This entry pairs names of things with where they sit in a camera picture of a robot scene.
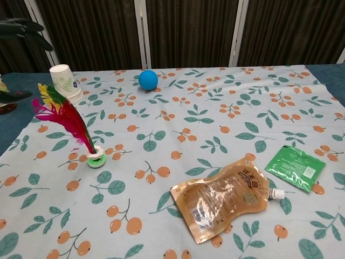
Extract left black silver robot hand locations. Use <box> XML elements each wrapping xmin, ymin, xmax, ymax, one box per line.
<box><xmin>0</xmin><ymin>18</ymin><xmax>54</xmax><ymax>103</ymax></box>

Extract brown spout pouch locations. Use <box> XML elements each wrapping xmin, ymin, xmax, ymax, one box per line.
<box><xmin>170</xmin><ymin>157</ymin><xmax>286</xmax><ymax>245</ymax></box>

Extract blue ball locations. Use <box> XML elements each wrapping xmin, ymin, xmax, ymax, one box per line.
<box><xmin>138</xmin><ymin>70</ymin><xmax>159</xmax><ymax>91</ymax></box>

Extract black folding screen white frames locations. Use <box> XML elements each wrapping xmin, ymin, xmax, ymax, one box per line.
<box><xmin>0</xmin><ymin>0</ymin><xmax>345</xmax><ymax>74</ymax></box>

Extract green foil sachet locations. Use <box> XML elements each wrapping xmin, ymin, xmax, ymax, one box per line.
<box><xmin>264</xmin><ymin>145</ymin><xmax>327</xmax><ymax>193</ymax></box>

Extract floral tablecloth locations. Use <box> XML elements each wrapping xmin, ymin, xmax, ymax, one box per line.
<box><xmin>0</xmin><ymin>64</ymin><xmax>345</xmax><ymax>259</ymax></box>

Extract dark glass sauce bottle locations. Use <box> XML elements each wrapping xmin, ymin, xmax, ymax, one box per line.
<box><xmin>0</xmin><ymin>74</ymin><xmax>17</xmax><ymax>115</ymax></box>

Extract colourful feather shuttlecock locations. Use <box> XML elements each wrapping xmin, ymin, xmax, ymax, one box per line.
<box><xmin>31</xmin><ymin>83</ymin><xmax>106</xmax><ymax>168</ymax></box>

